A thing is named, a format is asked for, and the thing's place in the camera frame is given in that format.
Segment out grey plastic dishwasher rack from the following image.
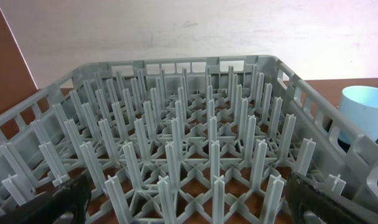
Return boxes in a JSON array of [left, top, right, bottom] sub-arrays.
[[0, 55, 378, 223]]

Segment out light blue plastic cup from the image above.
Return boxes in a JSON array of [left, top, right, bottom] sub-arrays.
[[339, 85, 378, 142]]

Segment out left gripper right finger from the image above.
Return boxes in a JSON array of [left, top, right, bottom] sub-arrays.
[[285, 172, 366, 224]]

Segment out round black serving tray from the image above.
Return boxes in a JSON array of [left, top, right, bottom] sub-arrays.
[[333, 135, 378, 203]]

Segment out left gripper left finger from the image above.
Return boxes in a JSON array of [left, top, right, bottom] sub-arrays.
[[0, 174, 91, 224]]

